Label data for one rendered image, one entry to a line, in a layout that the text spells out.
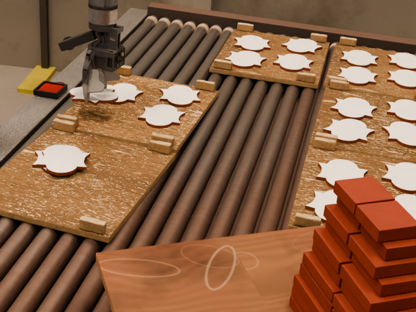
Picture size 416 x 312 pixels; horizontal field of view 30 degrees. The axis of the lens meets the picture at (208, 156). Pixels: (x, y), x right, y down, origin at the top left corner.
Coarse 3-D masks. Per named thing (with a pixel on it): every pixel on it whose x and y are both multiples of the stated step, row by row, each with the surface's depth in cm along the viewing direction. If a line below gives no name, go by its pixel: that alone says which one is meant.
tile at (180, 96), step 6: (162, 90) 228; (168, 90) 228; (174, 90) 229; (180, 90) 229; (186, 90) 229; (192, 90) 230; (168, 96) 225; (174, 96) 225; (180, 96) 226; (186, 96) 226; (192, 96) 226; (168, 102) 223; (174, 102) 221; (180, 102) 222; (186, 102) 222; (192, 102) 223; (198, 102) 224
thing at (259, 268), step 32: (96, 256) 140; (128, 256) 139; (160, 256) 140; (192, 256) 141; (224, 256) 141; (256, 256) 142; (288, 256) 143; (128, 288) 131; (160, 288) 132; (192, 288) 132; (224, 288) 133; (256, 288) 134; (288, 288) 134
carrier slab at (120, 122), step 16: (128, 80) 235; (144, 80) 236; (160, 80) 237; (144, 96) 226; (160, 96) 227; (208, 96) 229; (64, 112) 213; (80, 112) 213; (96, 112) 214; (112, 112) 215; (128, 112) 216; (192, 112) 219; (80, 128) 205; (96, 128) 206; (112, 128) 206; (128, 128) 207; (144, 128) 208; (160, 128) 208; (176, 128) 209; (192, 128) 210; (144, 144) 201; (176, 144) 201
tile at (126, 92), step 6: (120, 84) 230; (126, 84) 230; (120, 90) 226; (126, 90) 226; (132, 90) 227; (138, 90) 227; (120, 96) 222; (126, 96) 223; (132, 96) 223; (114, 102) 219; (120, 102) 220; (132, 102) 221
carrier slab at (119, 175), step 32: (32, 160) 188; (96, 160) 190; (128, 160) 192; (160, 160) 193; (0, 192) 174; (32, 192) 176; (64, 192) 176; (96, 192) 177; (128, 192) 178; (64, 224) 165
